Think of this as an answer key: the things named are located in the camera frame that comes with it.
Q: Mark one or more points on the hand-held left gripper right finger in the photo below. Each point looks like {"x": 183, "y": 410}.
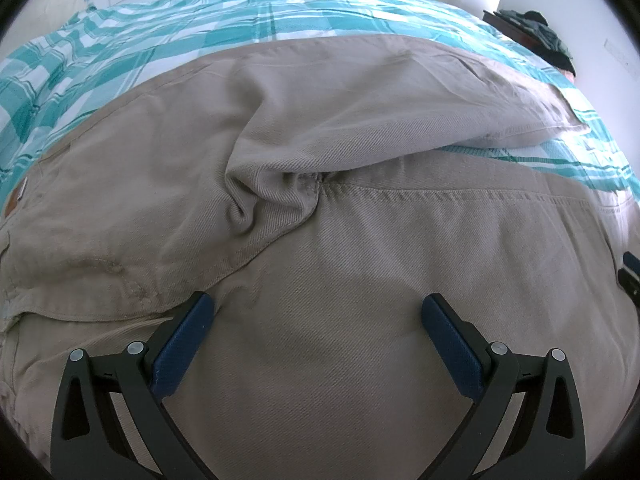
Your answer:
{"x": 452, "y": 342}

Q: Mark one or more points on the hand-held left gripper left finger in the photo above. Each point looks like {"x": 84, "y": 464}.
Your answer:
{"x": 182, "y": 340}

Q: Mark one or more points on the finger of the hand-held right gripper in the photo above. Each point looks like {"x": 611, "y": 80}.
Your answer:
{"x": 631, "y": 285}

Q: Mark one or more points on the beige pants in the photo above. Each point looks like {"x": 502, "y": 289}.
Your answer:
{"x": 320, "y": 260}

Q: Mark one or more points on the dark clothes pile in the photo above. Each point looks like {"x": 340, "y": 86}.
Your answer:
{"x": 545, "y": 35}

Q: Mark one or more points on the teal plaid blanket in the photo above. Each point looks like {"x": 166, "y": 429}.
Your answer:
{"x": 150, "y": 35}

